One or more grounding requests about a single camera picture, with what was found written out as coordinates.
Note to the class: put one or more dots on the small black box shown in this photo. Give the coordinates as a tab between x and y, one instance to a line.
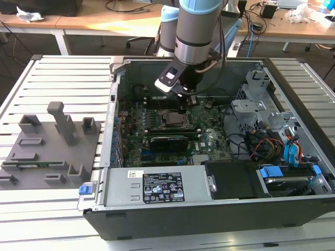
268	11

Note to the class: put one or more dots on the silver laptop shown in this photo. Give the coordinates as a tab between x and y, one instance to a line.
290	2

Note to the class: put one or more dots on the blue box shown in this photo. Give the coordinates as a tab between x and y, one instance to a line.
327	4

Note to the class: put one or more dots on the green motherboard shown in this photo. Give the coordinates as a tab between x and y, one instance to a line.
214	141

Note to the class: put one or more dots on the grey parts rack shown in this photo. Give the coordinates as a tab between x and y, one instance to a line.
55	157

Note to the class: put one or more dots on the grey case corner hinge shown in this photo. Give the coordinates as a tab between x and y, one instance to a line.
116	65

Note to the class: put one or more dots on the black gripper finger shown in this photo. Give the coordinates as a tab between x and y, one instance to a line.
192	100
183	103

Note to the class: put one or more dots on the silver chipset heatsink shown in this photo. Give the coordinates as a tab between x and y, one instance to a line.
201	159

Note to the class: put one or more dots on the white flat box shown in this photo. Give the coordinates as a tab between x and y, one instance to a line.
323	20

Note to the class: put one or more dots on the white power adapter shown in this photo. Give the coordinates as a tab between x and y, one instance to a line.
233	48

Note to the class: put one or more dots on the wooden office desk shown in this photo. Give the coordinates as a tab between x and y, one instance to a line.
104	23
288	30
39	23

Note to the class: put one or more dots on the silver drive cage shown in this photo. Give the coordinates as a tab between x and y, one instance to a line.
247	105

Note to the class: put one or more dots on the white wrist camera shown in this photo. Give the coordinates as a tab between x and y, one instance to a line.
167	78

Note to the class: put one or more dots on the thin metal locking lever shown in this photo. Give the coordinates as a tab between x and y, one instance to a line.
159	102

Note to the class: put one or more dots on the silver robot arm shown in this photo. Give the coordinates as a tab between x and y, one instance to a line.
193	26

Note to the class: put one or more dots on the green RAM stick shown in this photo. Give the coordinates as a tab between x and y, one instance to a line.
44	164

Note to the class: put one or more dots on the CPU socket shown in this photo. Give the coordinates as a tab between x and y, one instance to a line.
175	126

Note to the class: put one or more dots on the blue case latch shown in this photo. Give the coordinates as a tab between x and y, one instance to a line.
85	190

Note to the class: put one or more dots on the black office chair base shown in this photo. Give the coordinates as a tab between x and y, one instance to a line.
138	39

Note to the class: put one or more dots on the round coin battery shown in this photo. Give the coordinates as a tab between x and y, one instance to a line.
208	105

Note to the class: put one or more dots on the black open PC case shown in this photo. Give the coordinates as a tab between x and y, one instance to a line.
183	222

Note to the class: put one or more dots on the hard disk in blue carrier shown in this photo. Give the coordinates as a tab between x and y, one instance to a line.
272	173

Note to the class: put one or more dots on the crumpled white paper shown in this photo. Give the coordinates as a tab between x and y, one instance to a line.
28	15

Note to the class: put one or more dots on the black graphics card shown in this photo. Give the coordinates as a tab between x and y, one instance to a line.
167	143

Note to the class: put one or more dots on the silver power supply unit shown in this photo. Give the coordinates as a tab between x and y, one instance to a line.
120	188

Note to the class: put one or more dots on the clear plastic wrap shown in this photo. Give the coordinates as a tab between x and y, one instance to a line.
298	14

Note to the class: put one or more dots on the silver square CPU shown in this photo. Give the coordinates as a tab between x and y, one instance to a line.
174	119

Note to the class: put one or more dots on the small grey adapter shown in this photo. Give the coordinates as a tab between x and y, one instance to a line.
257	26

